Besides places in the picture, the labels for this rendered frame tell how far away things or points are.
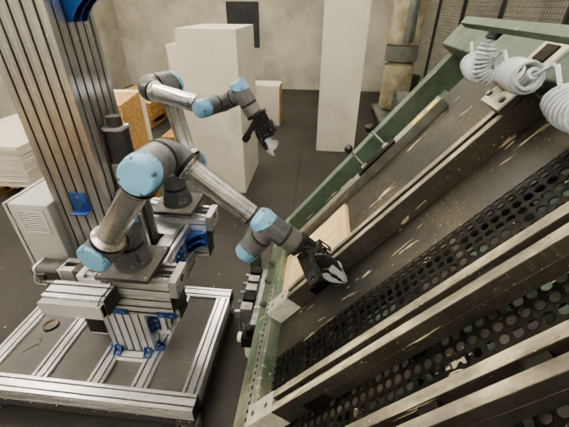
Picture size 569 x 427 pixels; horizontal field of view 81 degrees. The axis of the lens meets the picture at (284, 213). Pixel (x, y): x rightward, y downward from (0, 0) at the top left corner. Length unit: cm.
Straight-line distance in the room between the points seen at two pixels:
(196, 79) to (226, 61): 38
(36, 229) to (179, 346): 101
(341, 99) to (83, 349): 425
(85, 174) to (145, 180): 60
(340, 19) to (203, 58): 205
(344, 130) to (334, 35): 129
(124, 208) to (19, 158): 362
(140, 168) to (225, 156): 298
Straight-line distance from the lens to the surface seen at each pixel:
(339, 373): 86
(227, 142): 388
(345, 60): 505
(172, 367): 217
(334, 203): 153
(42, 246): 188
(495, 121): 101
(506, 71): 84
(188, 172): 112
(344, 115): 521
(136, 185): 102
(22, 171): 476
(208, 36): 368
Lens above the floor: 195
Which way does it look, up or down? 32 degrees down
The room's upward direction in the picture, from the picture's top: straight up
